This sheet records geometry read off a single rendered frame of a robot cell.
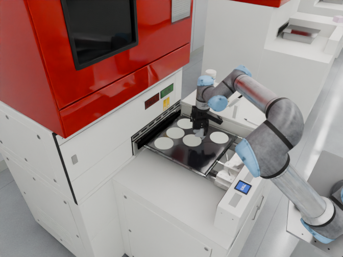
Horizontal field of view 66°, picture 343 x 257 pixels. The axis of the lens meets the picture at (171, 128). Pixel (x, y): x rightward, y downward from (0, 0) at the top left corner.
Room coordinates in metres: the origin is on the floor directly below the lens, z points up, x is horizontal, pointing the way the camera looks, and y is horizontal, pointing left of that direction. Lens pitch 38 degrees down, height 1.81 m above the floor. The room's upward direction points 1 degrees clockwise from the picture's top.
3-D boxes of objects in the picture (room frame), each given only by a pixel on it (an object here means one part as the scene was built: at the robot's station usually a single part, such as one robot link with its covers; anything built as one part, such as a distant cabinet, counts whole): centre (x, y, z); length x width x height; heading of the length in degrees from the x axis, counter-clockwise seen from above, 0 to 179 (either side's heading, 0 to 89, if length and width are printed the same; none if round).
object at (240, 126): (1.35, -0.41, 0.89); 0.62 x 0.35 x 0.14; 56
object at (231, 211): (0.82, -0.38, 0.89); 0.55 x 0.09 x 0.14; 146
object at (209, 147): (1.08, -0.11, 0.90); 0.34 x 0.34 x 0.01; 56
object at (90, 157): (1.05, 0.18, 1.02); 0.82 x 0.03 x 0.40; 146
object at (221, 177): (0.82, -0.25, 0.89); 0.08 x 0.03 x 0.03; 56
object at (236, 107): (1.22, -0.34, 1.03); 0.06 x 0.04 x 0.13; 56
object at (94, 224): (1.24, 0.46, 0.41); 0.82 x 0.71 x 0.82; 146
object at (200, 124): (1.09, -0.14, 1.05); 0.09 x 0.08 x 0.12; 99
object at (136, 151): (1.19, 0.07, 0.89); 0.44 x 0.02 x 0.10; 146
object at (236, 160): (0.95, -0.34, 0.87); 0.36 x 0.08 x 0.03; 146
